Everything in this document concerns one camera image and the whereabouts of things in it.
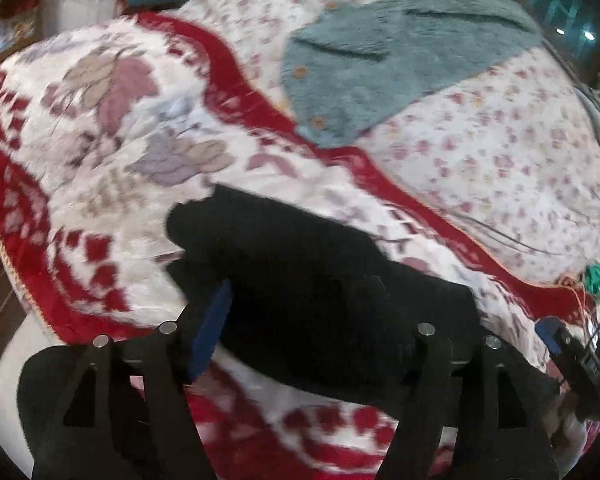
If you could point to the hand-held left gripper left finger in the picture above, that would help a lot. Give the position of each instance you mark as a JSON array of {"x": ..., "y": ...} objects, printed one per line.
[{"x": 209, "y": 332}]

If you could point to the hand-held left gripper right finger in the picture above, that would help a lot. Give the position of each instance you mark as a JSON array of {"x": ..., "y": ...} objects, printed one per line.
[{"x": 430, "y": 365}]

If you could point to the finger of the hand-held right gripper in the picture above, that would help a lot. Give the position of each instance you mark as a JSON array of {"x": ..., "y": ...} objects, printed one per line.
[{"x": 547, "y": 334}]

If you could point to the black pants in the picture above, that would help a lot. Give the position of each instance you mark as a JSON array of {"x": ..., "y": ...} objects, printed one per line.
[{"x": 305, "y": 285}]

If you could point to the green yarn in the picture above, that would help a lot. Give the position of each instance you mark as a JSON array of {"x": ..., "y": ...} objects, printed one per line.
[{"x": 593, "y": 276}]

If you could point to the floral bed sheet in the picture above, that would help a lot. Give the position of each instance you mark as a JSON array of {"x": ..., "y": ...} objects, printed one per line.
[{"x": 480, "y": 160}]

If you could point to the red and white floral blanket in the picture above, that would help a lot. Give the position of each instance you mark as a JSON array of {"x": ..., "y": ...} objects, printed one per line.
[{"x": 105, "y": 160}]

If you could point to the teal fleece garment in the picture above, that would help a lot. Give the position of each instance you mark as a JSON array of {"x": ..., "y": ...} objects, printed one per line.
[{"x": 390, "y": 55}]

